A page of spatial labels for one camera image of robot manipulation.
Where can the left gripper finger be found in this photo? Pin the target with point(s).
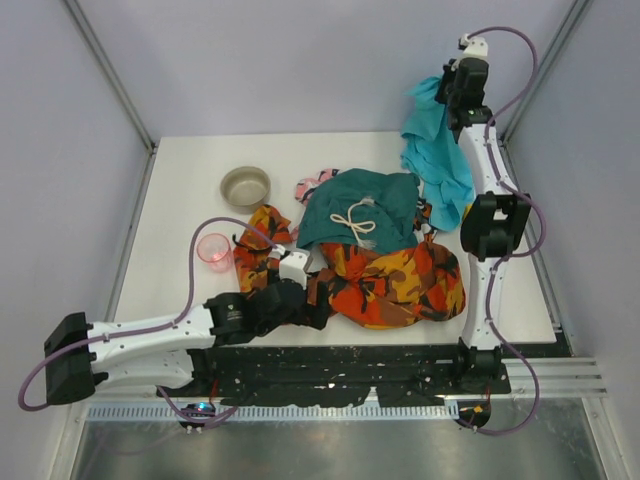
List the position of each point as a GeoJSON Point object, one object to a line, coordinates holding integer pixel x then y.
{"type": "Point", "coordinates": [272, 267]}
{"type": "Point", "coordinates": [320, 299]}

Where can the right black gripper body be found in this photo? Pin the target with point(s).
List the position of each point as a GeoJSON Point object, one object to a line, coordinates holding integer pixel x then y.
{"type": "Point", "coordinates": [451, 91]}

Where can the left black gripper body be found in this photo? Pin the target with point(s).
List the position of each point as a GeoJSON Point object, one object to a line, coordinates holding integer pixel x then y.
{"type": "Point", "coordinates": [322, 304]}

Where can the light blue cloth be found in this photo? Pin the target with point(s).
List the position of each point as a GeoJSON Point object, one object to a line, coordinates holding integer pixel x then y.
{"type": "Point", "coordinates": [432, 153]}

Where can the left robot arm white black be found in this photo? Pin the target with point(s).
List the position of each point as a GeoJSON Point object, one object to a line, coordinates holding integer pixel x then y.
{"type": "Point", "coordinates": [168, 351]}

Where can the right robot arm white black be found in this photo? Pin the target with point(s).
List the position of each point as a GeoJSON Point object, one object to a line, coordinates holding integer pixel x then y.
{"type": "Point", "coordinates": [494, 225]}

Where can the orange camouflage cloth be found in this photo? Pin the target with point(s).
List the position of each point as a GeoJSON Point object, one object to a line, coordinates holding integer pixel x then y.
{"type": "Point", "coordinates": [376, 291]}

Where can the pink patterned cloth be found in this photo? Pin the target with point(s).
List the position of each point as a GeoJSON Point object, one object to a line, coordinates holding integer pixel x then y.
{"type": "Point", "coordinates": [306, 187]}

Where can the orange black white patterned cloth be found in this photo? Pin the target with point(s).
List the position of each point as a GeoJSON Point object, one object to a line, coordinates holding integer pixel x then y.
{"type": "Point", "coordinates": [422, 218]}

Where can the pink transparent plastic cup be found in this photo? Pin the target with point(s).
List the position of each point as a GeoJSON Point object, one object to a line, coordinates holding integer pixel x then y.
{"type": "Point", "coordinates": [215, 251]}

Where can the beige round bowl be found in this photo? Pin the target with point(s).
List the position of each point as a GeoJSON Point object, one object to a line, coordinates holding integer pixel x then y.
{"type": "Point", "coordinates": [246, 188]}

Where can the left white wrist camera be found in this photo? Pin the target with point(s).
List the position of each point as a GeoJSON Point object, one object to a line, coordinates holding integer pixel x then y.
{"type": "Point", "coordinates": [293, 264]}

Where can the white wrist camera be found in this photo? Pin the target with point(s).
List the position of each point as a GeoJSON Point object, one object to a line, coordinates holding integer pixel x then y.
{"type": "Point", "coordinates": [473, 46]}
{"type": "Point", "coordinates": [293, 264]}

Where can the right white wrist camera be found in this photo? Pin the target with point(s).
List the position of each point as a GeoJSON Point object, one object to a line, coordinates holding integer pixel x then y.
{"type": "Point", "coordinates": [473, 46]}

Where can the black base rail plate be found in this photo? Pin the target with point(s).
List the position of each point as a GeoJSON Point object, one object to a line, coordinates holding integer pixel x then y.
{"type": "Point", "coordinates": [341, 376]}

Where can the dark teal drawstring shorts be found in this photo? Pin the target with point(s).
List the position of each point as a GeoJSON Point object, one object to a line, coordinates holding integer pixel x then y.
{"type": "Point", "coordinates": [362, 208]}

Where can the right aluminium frame post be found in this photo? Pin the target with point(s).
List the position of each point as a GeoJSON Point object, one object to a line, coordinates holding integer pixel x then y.
{"type": "Point", "coordinates": [560, 40]}

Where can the aluminium frame post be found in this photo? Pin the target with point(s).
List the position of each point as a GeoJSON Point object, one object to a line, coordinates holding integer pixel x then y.
{"type": "Point", "coordinates": [560, 40]}
{"type": "Point", "coordinates": [101, 58]}

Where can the white slotted cable duct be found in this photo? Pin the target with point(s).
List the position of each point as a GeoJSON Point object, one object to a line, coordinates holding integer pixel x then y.
{"type": "Point", "coordinates": [154, 411]}

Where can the left aluminium frame post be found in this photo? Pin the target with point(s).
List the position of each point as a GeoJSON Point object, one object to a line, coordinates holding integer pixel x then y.
{"type": "Point", "coordinates": [101, 58]}

